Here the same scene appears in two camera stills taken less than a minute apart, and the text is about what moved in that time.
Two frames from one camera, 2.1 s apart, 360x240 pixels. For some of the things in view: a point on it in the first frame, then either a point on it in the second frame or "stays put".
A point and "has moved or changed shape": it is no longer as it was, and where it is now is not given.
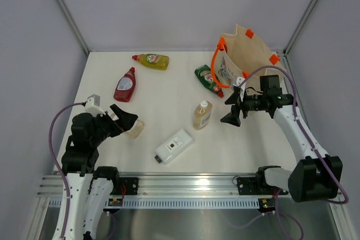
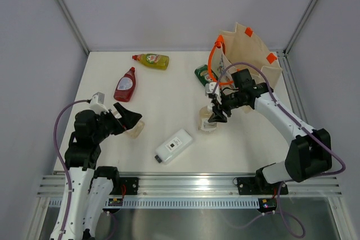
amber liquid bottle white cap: [202, 114] has moved or changed shape
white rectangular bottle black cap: [171, 148] stays put
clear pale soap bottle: [134, 131] stays put
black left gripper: [126, 121] stays put
